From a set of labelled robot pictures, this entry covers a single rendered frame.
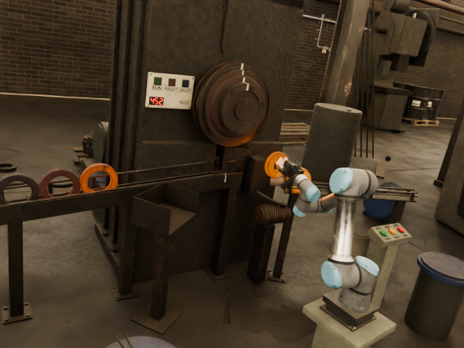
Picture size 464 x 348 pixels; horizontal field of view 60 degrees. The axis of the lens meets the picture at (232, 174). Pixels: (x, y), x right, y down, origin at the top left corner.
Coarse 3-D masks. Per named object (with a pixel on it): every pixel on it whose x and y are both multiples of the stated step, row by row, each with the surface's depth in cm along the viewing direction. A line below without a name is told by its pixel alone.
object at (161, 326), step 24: (144, 192) 192; (168, 192) 208; (192, 192) 202; (144, 216) 185; (168, 216) 179; (192, 216) 201; (168, 240) 199; (168, 264) 206; (144, 312) 218; (168, 312) 221
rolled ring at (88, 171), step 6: (90, 168) 198; (96, 168) 199; (102, 168) 201; (108, 168) 202; (84, 174) 197; (90, 174) 199; (114, 174) 205; (84, 180) 198; (114, 180) 206; (84, 186) 199; (108, 186) 207; (114, 186) 207; (84, 192) 200
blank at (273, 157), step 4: (276, 152) 229; (280, 152) 230; (272, 156) 227; (276, 156) 227; (280, 156) 229; (284, 156) 231; (268, 160) 227; (272, 160) 227; (276, 160) 228; (268, 164) 226; (272, 164) 228; (264, 168) 230; (268, 168) 227; (272, 168) 229; (268, 172) 228; (272, 172) 230; (276, 172) 231; (272, 176) 231; (276, 176) 232; (280, 176) 234
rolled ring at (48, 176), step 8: (56, 168) 191; (64, 168) 193; (48, 176) 188; (56, 176) 190; (64, 176) 192; (72, 176) 194; (40, 184) 188; (72, 184) 198; (80, 184) 197; (40, 192) 189; (72, 192) 197; (48, 200) 192
